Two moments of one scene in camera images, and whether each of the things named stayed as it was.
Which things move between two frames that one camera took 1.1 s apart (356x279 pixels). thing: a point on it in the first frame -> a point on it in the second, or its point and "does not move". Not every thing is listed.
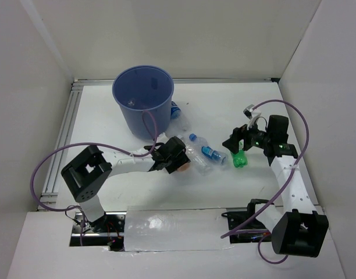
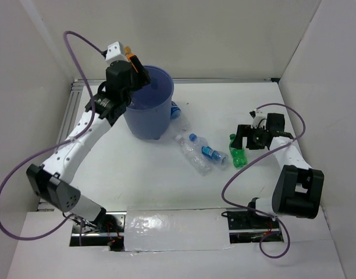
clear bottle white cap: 198,162 does not move
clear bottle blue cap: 219,157 does not move
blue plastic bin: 144,93 does not move
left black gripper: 181,158 -> 142,77
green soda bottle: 240,158 does not move
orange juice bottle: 184,167 -> 128,53
